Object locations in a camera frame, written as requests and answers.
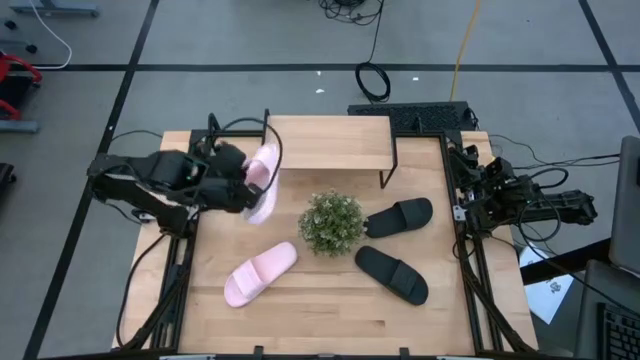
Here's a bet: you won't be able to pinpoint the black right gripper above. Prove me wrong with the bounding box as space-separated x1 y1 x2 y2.
448 145 517 204

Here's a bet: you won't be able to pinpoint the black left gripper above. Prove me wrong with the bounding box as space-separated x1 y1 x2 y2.
189 142 264 212

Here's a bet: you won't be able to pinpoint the pink rubber slide sandal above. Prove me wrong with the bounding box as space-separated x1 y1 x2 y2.
241 142 282 227
223 241 299 309

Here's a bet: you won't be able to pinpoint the wooden shelf with black legs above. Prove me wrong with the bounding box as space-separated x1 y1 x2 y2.
262 108 400 191

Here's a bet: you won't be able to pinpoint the green plant in black pot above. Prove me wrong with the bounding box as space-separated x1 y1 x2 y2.
297 188 369 259

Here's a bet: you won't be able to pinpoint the black desk edge beam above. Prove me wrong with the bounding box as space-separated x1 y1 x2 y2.
519 237 613 287

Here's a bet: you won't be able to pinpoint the white paper sheet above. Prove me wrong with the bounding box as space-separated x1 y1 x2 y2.
518 244 577 327

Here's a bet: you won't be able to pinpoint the grey monitor back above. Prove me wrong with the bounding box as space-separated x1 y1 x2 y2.
606 134 640 278

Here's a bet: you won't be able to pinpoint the grey laptop with keyboard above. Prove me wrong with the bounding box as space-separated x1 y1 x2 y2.
573 258 640 360

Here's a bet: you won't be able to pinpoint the grey metal floor base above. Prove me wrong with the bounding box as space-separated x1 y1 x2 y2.
0 119 41 135

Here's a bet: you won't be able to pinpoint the black floor equipment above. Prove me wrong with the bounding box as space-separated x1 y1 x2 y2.
0 161 18 188

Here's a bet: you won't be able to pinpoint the red and black cart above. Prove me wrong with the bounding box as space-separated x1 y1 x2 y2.
0 51 45 123

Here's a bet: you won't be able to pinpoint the grey furniture foot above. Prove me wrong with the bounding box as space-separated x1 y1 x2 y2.
8 0 100 18

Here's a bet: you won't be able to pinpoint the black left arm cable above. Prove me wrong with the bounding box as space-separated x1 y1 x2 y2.
218 116 285 199

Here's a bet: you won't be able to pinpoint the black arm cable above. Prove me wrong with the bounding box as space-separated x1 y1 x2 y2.
514 166 572 243
218 116 285 199

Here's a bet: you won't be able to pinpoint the black metal table frame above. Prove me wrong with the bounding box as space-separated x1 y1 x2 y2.
112 112 539 360

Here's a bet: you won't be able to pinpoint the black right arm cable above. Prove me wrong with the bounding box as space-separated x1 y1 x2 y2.
514 166 572 243

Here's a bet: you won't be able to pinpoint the thin black floor cable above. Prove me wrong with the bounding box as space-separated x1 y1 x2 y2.
102 128 166 152

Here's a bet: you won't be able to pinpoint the long yellow cable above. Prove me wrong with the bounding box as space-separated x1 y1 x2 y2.
448 0 483 103

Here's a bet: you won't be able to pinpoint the coiled black floor cable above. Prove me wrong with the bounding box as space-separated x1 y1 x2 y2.
353 0 393 105

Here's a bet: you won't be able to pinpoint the thick black base cable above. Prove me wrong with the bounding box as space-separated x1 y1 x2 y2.
115 231 172 349

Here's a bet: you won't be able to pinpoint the tangled black floor cables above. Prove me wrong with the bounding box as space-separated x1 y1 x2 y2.
318 0 387 28

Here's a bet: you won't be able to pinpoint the white floor cable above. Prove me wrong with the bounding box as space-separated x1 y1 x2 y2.
27 0 74 71

